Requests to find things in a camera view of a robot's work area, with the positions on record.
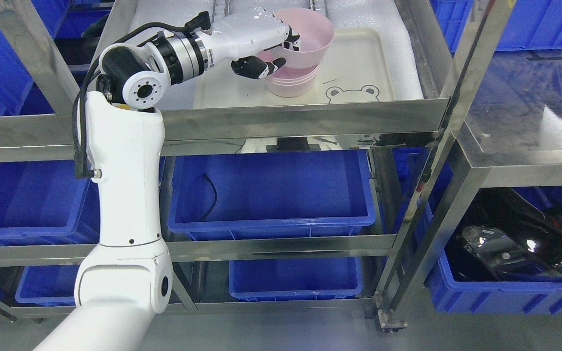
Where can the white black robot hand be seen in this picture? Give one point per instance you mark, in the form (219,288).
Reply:
(240,37)

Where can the pink bowl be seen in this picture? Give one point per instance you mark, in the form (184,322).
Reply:
(316,34)

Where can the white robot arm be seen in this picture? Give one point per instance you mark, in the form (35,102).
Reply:
(126,280)

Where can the blue bin bottom middle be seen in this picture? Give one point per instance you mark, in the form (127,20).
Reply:
(291,279)

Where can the blue bin left shelf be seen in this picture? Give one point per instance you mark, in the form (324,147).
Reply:
(43,203)

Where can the steel shelf rack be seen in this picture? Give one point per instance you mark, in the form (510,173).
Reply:
(449,83)

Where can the stacked pink bowls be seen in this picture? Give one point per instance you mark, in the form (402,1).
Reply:
(290,82)

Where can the cream bear tray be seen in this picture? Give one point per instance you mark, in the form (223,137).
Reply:
(354,69)

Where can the blue bin under tray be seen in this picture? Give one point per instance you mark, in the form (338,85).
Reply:
(271,195)

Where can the blue bin right lower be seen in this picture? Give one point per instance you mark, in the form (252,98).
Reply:
(449,295)

